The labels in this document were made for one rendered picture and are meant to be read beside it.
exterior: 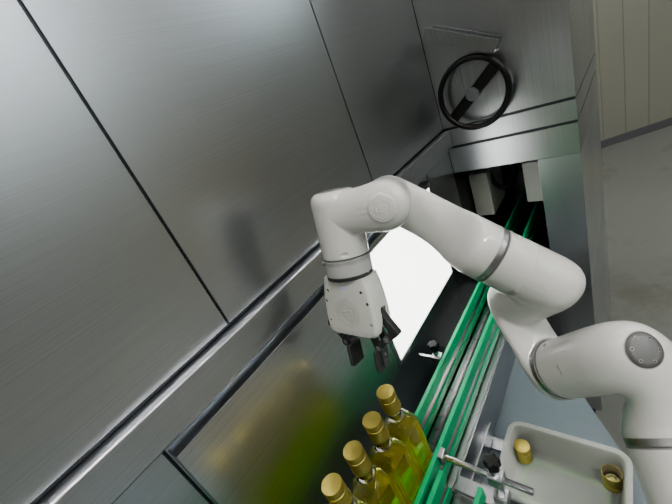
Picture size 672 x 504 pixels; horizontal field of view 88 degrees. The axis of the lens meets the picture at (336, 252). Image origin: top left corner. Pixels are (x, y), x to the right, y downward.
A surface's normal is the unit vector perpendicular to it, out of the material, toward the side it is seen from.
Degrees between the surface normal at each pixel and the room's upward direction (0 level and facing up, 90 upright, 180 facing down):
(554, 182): 90
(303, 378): 90
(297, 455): 90
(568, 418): 0
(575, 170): 90
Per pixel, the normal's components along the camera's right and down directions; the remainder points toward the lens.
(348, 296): -0.59, 0.27
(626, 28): -0.07, 0.46
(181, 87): 0.75, -0.01
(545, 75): -0.55, 0.55
